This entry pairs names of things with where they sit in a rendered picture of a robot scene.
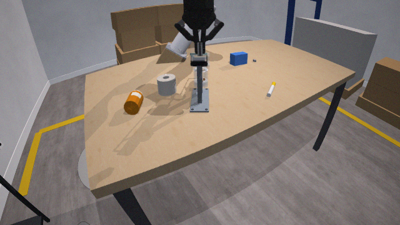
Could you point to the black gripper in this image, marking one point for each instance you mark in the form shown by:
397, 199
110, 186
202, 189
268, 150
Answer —
199, 14

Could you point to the clear glass vial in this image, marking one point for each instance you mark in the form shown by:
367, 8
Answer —
204, 79

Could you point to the blue rectangular block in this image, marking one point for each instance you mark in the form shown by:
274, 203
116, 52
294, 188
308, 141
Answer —
238, 58

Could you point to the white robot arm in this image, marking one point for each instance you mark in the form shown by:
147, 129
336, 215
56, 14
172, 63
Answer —
180, 43

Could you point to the orange pill bottle with white label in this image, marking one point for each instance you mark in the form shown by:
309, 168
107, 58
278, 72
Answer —
133, 102

